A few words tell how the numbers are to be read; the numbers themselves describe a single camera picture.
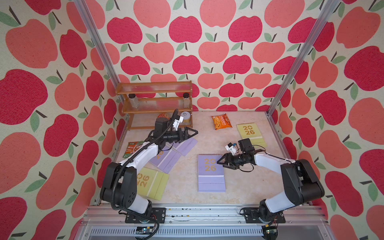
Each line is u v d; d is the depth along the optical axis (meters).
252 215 0.73
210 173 0.87
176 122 0.78
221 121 1.11
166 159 0.95
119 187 0.44
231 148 0.86
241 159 0.77
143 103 1.15
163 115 1.15
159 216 0.74
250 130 1.08
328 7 0.69
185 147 1.00
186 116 1.11
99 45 0.83
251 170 0.75
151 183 0.84
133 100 0.98
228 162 0.80
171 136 0.73
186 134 0.72
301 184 0.45
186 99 0.98
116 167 0.46
